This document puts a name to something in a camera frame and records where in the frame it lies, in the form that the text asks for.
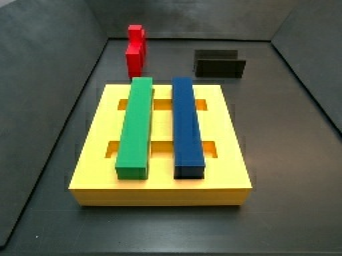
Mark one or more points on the yellow slotted base board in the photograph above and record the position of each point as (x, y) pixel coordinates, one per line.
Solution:
(224, 186)

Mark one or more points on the black angle bracket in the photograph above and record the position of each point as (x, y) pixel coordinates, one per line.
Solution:
(218, 64)

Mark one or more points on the green bar block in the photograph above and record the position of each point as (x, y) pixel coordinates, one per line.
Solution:
(131, 163)

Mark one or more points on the blue bar block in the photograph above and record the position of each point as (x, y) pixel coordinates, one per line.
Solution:
(188, 158)

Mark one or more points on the red cross-shaped block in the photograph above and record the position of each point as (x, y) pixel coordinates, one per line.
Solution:
(136, 49)

